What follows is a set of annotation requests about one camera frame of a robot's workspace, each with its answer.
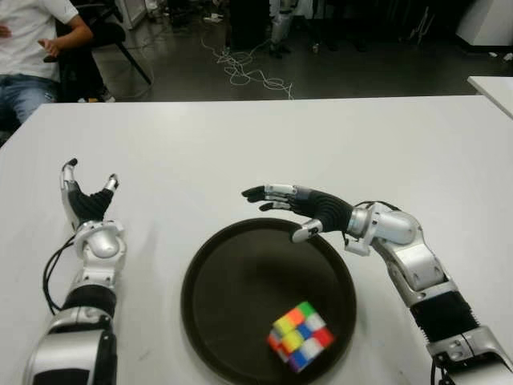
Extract seated person in white shirt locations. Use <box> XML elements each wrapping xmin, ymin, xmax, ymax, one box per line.
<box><xmin>0</xmin><ymin>0</ymin><xmax>95</xmax><ymax>133</ymax></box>

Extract multicoloured Rubik's cube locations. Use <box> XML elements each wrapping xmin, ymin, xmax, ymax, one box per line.
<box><xmin>266</xmin><ymin>300</ymin><xmax>336</xmax><ymax>374</ymax></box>

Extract white side table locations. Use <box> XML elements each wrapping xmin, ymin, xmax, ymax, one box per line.
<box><xmin>467</xmin><ymin>75</ymin><xmax>513</xmax><ymax>120</ymax></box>

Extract dark round plate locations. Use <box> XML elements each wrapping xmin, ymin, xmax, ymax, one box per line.
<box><xmin>180</xmin><ymin>217</ymin><xmax>357</xmax><ymax>385</ymax></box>

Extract white cabinet with black base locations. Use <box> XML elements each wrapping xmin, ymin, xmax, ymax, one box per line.
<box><xmin>454</xmin><ymin>0</ymin><xmax>513</xmax><ymax>52</ymax></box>

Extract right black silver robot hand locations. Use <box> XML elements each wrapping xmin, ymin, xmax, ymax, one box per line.
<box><xmin>240</xmin><ymin>183</ymin><xmax>356</xmax><ymax>244</ymax></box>

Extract black floor cabinet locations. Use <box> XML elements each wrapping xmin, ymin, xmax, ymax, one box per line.
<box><xmin>226</xmin><ymin>0</ymin><xmax>273</xmax><ymax>50</ymax></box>

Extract folded silver stand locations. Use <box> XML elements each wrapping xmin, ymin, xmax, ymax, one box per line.
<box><xmin>408</xmin><ymin>14</ymin><xmax>432</xmax><ymax>44</ymax></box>

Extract tangled white floor cable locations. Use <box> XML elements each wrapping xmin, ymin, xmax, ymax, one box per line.
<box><xmin>200</xmin><ymin>28</ymin><xmax>296</xmax><ymax>100</ymax></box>

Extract white framed panel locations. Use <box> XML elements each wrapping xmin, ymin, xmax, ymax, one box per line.
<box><xmin>115</xmin><ymin>0</ymin><xmax>147</xmax><ymax>30</ymax></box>

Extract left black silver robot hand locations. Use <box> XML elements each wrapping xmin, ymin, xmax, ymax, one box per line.
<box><xmin>59</xmin><ymin>158</ymin><xmax>121</xmax><ymax>232</ymax></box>

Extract black chair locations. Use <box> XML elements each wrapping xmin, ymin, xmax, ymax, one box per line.
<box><xmin>43</xmin><ymin>0</ymin><xmax>153</xmax><ymax>103</ymax></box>

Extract left arm black cables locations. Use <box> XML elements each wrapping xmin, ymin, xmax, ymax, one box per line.
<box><xmin>42</xmin><ymin>236</ymin><xmax>79</xmax><ymax>316</ymax></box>

